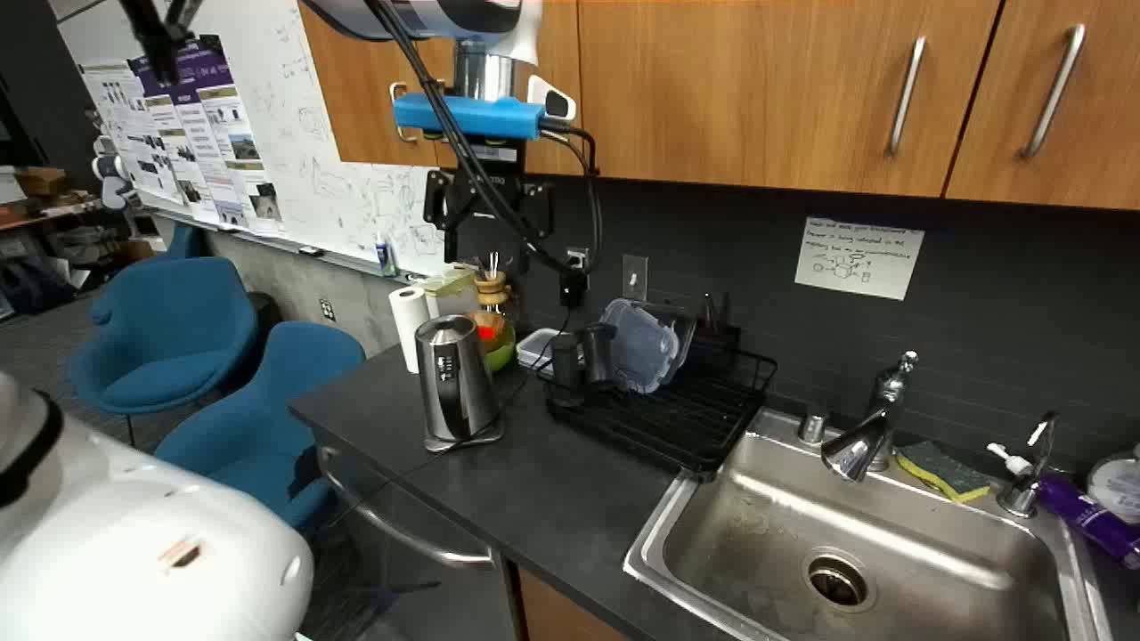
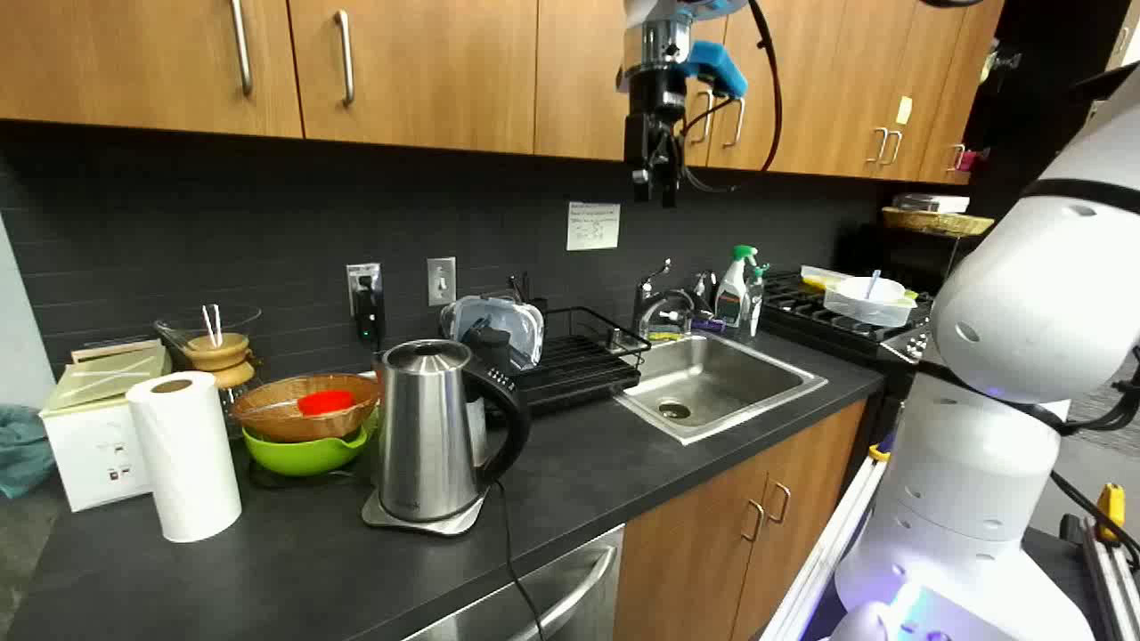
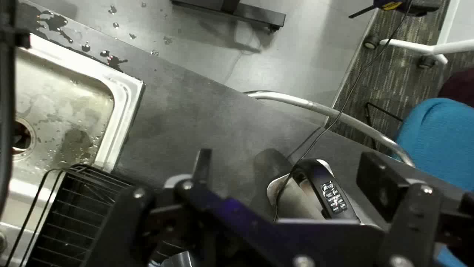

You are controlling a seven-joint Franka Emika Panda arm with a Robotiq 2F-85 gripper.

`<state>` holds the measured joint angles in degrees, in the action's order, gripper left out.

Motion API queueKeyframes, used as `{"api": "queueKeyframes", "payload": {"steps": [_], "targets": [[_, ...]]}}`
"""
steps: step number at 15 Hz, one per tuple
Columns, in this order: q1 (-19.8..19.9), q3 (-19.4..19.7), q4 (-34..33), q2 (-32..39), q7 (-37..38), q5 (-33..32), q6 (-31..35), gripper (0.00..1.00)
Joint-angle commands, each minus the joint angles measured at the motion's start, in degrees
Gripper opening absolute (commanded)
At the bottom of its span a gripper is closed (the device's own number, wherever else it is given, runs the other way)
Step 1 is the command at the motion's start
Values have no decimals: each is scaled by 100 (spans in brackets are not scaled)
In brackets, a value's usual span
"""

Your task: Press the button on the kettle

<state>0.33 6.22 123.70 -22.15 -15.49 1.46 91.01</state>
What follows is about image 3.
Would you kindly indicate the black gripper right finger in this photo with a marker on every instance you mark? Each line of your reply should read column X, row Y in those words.
column 380, row 187

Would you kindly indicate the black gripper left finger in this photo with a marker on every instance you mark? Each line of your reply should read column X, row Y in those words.
column 202, row 165

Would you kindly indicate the maroon round object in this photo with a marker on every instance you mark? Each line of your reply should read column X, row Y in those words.
column 460, row 89

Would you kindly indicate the white wheeled chair base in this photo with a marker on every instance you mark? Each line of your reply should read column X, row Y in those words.
column 424, row 47

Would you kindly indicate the stainless steel sink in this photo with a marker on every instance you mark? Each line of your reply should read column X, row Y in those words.
column 64, row 108

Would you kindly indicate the black metal bar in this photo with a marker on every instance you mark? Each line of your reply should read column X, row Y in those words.
column 247, row 12

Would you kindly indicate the yellow black hand tool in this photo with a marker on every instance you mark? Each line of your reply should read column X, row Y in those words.
column 395, row 4

